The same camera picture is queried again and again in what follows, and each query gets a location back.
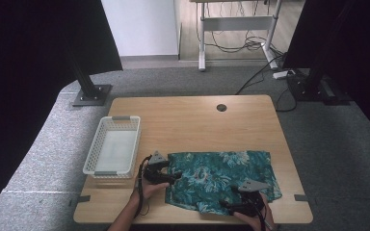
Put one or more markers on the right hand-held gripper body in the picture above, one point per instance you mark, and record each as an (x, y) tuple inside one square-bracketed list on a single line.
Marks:
[(250, 202)]

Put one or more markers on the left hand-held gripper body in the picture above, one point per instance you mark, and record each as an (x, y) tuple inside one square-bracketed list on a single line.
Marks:
[(154, 173)]

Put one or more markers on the teal floral shirt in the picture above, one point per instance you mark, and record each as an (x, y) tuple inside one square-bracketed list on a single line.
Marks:
[(221, 178)]

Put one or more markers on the person's left hand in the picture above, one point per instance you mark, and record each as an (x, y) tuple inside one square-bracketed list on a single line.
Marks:
[(149, 189)]

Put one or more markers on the person's right hand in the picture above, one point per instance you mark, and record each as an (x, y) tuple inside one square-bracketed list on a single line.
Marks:
[(253, 223)]

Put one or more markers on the white plastic basket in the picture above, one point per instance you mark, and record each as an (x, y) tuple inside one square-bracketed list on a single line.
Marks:
[(114, 150)]

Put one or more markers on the grey tape strip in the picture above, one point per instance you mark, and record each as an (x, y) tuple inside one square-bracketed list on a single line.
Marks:
[(301, 197), (82, 199)]

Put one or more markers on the black metal stand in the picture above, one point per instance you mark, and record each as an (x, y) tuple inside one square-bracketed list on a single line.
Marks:
[(314, 83), (90, 93)]

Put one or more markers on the white power strip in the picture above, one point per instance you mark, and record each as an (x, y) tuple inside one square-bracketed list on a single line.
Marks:
[(281, 74)]

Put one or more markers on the black curtain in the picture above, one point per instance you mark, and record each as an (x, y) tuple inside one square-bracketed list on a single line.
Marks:
[(29, 64), (359, 48)]

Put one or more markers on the white desk frame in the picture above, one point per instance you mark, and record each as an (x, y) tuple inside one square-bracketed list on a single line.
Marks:
[(234, 23)]

